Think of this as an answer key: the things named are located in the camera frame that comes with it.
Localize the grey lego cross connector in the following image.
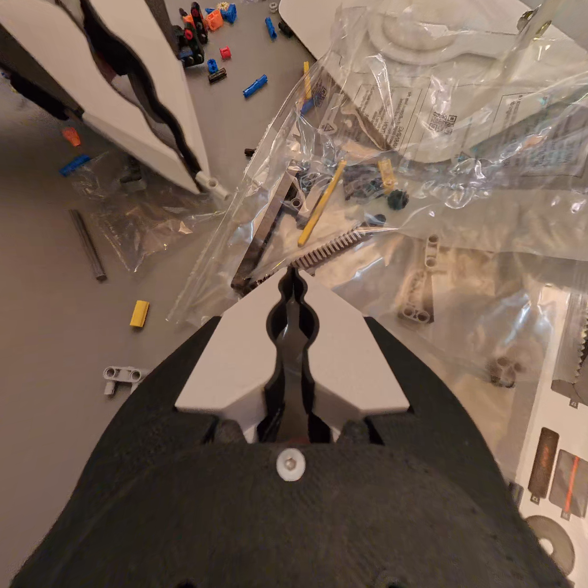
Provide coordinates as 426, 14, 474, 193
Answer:
103, 366, 148, 397

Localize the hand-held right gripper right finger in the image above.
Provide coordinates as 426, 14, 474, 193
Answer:
293, 268, 410, 430

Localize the long yellow lego axle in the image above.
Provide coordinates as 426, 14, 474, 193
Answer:
297, 159, 348, 247

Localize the large clear plastic bag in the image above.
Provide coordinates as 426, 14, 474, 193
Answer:
167, 0, 588, 324

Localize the long dark lego beam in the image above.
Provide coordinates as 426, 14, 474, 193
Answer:
231, 177, 297, 296

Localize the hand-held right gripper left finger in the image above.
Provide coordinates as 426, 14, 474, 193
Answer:
175, 266, 296, 443

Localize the small grey lego connector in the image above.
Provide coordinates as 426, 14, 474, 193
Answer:
195, 172, 229, 199

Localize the sticker sheet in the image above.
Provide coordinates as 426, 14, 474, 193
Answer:
514, 281, 588, 588

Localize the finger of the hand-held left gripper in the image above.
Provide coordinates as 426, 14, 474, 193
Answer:
0, 0, 203, 194
85, 0, 211, 184

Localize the black lego assembly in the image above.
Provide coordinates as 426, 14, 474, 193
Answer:
172, 1, 239, 69

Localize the grey lego gear rack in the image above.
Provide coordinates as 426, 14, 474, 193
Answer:
291, 226, 369, 273

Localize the grey lego angled beam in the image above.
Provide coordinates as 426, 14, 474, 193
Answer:
396, 233, 440, 325

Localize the long dark grey lego axle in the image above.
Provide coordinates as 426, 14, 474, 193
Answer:
68, 209, 107, 282

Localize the dark grey lego piece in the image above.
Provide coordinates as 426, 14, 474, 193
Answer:
119, 167, 149, 194

